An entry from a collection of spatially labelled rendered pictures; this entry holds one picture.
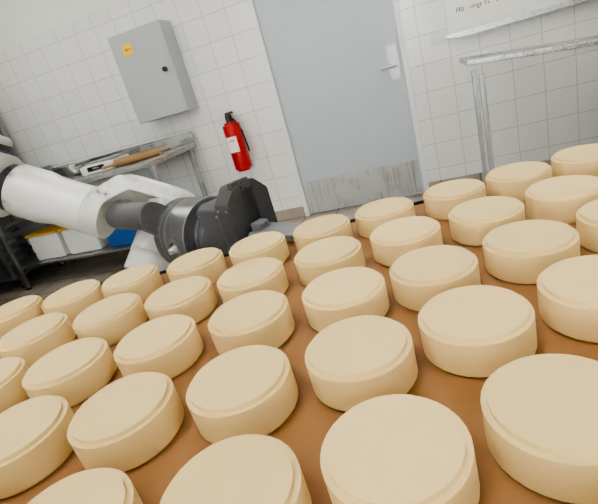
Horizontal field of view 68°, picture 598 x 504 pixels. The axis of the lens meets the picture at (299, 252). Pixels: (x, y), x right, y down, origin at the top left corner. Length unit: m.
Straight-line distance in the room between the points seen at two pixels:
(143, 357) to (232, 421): 0.09
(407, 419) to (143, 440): 0.11
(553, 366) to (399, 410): 0.06
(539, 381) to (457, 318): 0.05
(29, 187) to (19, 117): 4.64
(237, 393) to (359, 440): 0.06
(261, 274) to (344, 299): 0.08
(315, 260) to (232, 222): 0.15
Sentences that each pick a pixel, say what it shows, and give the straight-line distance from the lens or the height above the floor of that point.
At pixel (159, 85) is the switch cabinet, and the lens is 4.08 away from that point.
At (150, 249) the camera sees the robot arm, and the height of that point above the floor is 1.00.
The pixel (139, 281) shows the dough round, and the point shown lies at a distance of 0.40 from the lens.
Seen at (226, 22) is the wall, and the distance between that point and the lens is 4.01.
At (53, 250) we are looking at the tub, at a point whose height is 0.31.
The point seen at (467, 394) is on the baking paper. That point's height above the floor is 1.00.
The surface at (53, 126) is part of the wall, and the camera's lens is 5.06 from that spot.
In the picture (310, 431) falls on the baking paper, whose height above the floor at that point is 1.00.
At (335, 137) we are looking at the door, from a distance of 3.86.
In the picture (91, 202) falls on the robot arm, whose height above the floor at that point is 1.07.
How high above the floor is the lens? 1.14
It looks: 20 degrees down
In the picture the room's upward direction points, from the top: 16 degrees counter-clockwise
